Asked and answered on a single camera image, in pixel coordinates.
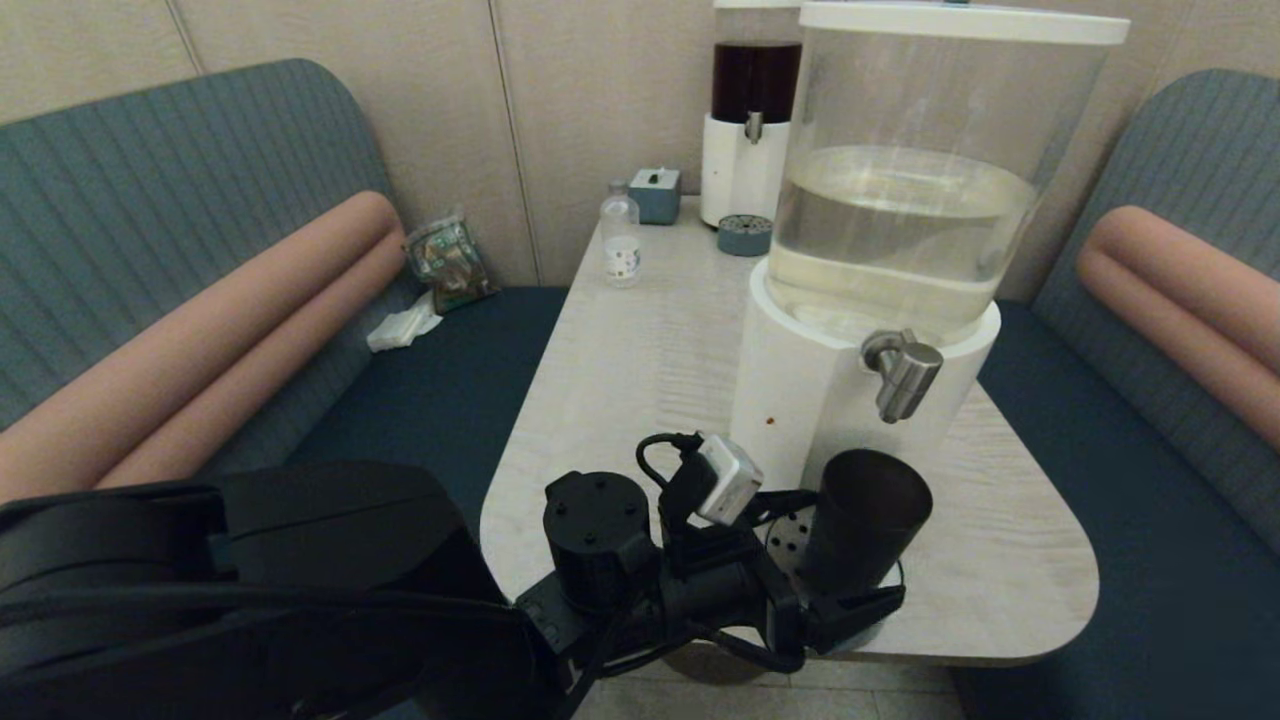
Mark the black plastic cup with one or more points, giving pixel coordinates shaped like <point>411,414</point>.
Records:
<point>865,510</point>

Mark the large steel dispenser tap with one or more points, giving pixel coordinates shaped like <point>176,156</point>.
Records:
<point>907,380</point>

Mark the large white dispenser lid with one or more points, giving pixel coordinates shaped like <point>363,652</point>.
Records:
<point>960,22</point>

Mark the printed snack bag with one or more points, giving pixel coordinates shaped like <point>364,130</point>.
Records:
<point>450,262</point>

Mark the white crumpled tissue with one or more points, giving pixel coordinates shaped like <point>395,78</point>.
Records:
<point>401,326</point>

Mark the blue-grey tissue box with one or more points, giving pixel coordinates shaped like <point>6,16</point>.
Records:
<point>655,197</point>

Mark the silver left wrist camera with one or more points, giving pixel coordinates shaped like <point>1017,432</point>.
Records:
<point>730,480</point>

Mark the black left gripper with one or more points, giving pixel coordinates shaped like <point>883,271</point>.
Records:
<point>725,590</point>

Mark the clear plastic bottle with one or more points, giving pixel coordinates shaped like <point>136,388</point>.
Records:
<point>620,247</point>

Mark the small blue drip tray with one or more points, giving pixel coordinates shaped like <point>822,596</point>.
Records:
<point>745,235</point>

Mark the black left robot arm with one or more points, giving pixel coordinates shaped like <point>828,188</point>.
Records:
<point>300,580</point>

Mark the round metal drip tray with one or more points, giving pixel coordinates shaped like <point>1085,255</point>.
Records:
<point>790,535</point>

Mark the large clear water dispenser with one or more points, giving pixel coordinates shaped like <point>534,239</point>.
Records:
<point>815,380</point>

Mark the teal upholstered bench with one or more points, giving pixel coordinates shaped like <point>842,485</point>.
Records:
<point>150,200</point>
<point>1150,560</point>

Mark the small dark drink dispenser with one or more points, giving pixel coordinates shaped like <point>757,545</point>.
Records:
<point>738,178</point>

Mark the small steel dispenser tap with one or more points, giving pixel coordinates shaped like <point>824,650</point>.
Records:
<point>754,127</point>

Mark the small white dispenser lid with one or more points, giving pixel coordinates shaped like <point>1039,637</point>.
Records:
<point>750,3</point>

